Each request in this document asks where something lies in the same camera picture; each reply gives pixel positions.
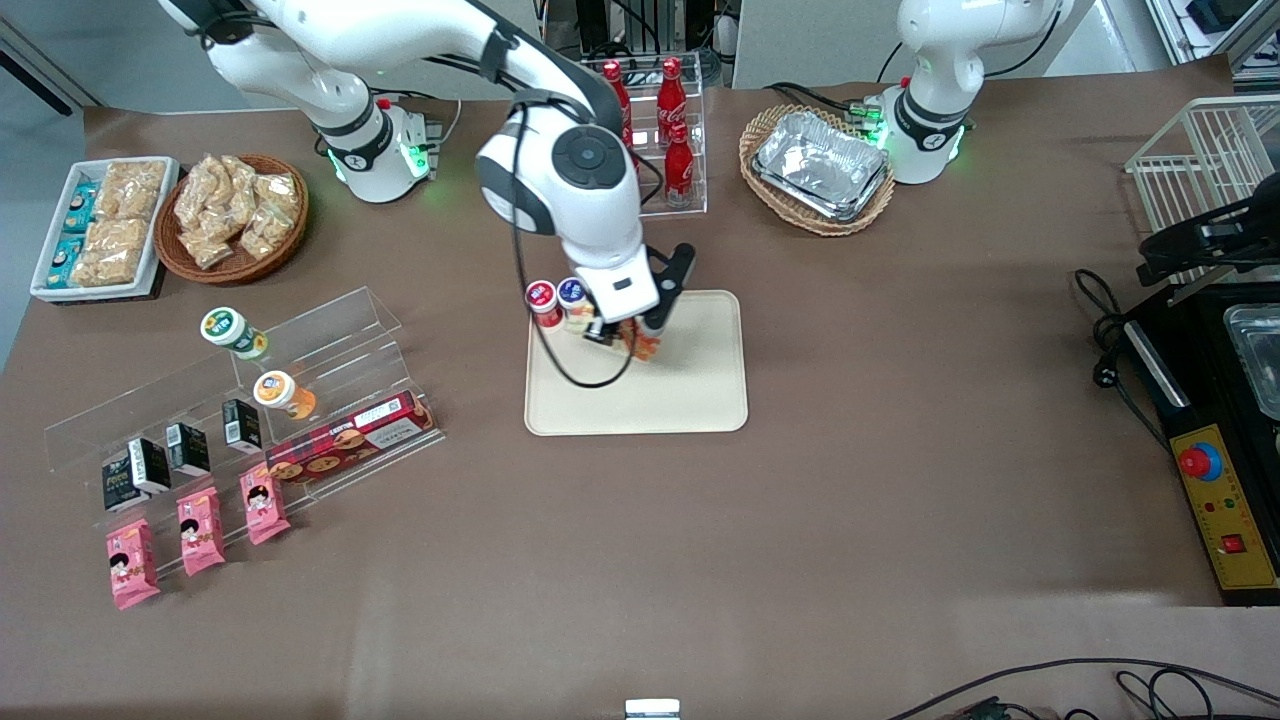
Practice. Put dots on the beige plastic tray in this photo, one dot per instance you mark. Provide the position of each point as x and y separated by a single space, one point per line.
690 390

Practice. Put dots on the black sealing machine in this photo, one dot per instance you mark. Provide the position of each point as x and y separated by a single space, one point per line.
1195 350

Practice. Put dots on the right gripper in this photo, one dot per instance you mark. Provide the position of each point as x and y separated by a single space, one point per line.
608 333

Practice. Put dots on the bag of crispy rice snack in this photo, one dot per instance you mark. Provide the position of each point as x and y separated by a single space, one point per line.
112 252
130 190

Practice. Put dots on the green-lid small bottle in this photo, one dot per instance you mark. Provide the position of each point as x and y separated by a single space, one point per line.
232 332

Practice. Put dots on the triangle sandwich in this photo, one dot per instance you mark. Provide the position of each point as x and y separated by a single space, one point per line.
645 350

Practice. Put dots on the red cola bottle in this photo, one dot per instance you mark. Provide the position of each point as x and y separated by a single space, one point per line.
680 170
671 95
618 85

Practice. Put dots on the teal snack packet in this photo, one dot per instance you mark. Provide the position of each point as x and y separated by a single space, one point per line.
84 208
66 262

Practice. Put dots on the pink cartoon snack pack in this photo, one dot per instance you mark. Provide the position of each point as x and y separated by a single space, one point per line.
132 565
201 532
264 507

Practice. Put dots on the silver foil tray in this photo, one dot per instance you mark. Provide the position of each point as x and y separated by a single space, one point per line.
840 212
820 155

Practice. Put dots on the clear bag of fried snacks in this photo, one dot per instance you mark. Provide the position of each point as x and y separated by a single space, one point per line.
235 180
207 248
200 195
268 225

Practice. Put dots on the red emergency stop button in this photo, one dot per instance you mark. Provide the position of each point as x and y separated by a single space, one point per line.
1199 462

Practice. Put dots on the clear acrylic bottle rack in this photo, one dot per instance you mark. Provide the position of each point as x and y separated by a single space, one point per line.
695 150

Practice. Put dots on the black tissue pack gold print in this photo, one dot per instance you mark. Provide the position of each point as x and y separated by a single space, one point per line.
122 488

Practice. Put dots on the light woven wicker basket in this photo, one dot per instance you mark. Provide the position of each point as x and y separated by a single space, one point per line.
765 135

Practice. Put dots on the red-lid small cup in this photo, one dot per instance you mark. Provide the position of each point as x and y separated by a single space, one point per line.
542 300

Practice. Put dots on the yellow control panel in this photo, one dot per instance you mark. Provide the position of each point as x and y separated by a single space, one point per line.
1230 520

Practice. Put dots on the aluminium frame structure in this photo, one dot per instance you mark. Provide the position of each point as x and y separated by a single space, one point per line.
1215 30

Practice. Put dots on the red tartan cookie box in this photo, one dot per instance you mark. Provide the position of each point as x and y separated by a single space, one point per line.
345 440

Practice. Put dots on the small silver metal bracket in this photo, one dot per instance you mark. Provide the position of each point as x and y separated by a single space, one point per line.
652 710

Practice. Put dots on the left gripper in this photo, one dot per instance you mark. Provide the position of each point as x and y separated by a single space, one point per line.
1190 243

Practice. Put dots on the white rectangular plastic bin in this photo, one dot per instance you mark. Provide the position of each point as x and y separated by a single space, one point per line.
150 275

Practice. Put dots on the clear acrylic stepped display stand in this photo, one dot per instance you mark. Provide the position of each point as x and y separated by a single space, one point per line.
330 345

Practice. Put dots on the orange-lid small bottle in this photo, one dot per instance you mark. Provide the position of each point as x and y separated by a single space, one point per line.
283 393

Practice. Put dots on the brown wicker basket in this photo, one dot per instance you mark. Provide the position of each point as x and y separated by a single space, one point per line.
290 235

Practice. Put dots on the steel machine pan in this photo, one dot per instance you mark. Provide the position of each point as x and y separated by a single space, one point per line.
1260 360

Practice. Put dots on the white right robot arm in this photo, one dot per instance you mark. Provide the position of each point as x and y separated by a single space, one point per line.
560 170

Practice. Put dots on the blue-lid small cup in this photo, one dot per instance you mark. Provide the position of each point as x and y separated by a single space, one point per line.
572 293

